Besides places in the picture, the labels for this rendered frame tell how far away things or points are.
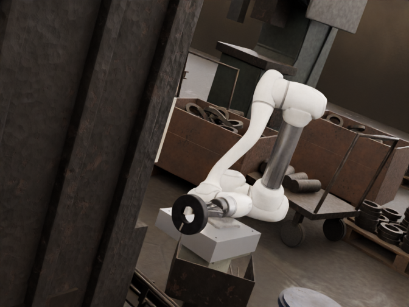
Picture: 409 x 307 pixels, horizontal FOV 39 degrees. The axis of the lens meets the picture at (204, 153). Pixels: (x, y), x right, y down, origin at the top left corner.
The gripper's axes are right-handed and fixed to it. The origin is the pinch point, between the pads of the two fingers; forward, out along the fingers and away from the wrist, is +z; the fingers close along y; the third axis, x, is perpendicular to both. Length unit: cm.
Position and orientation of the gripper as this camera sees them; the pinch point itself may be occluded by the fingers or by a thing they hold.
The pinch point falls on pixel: (191, 210)
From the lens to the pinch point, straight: 219.9
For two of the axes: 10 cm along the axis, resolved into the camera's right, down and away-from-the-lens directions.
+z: -5.6, -0.1, -8.3
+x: 3.4, -9.2, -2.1
